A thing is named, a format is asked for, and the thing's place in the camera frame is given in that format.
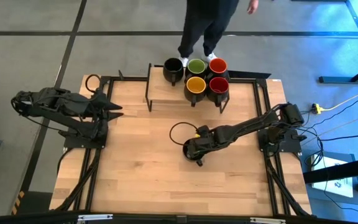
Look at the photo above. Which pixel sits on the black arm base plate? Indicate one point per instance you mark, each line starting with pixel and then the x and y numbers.
pixel 291 146
pixel 73 143

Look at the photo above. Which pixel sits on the person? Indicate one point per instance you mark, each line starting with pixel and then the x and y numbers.
pixel 207 18

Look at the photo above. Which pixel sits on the black mug yellow inside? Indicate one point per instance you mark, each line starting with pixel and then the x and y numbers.
pixel 195 85

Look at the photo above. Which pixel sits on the black mug orange inside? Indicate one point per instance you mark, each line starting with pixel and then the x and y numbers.
pixel 218 66

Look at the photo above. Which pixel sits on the black mug green inside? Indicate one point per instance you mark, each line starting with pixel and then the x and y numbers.
pixel 196 66

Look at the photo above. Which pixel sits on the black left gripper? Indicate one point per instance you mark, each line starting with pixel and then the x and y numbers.
pixel 87 105

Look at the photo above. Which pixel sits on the black mug red inside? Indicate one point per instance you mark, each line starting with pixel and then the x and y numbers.
pixel 218 86

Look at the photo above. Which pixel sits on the white cardboard box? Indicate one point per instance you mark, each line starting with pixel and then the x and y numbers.
pixel 334 186

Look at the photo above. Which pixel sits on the black wedge panel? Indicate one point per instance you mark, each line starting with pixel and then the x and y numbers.
pixel 250 74

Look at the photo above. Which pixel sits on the dark metal stand frame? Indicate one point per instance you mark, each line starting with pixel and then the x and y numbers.
pixel 337 79

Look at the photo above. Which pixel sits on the wooden shelf black metal frame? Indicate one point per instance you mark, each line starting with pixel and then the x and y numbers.
pixel 157 90

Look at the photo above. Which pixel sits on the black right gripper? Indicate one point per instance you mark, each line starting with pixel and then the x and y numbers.
pixel 204 143

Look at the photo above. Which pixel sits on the black mug dark inside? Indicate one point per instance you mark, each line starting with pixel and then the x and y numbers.
pixel 184 152
pixel 173 67

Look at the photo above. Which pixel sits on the black aluminium table frame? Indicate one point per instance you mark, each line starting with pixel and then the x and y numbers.
pixel 129 78

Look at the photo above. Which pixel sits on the striped hazard tape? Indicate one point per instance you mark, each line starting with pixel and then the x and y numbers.
pixel 19 199

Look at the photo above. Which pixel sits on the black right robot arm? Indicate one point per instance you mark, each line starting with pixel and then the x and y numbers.
pixel 247 124

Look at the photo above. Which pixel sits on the yellow power plug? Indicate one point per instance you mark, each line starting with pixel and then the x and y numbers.
pixel 317 109

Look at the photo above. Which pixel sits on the silver metal bracket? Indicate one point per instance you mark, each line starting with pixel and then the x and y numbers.
pixel 267 220
pixel 95 217

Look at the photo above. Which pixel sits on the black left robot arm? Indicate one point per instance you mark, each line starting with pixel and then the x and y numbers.
pixel 51 102

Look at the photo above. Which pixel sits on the black metal beam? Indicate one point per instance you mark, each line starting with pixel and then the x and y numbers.
pixel 340 170

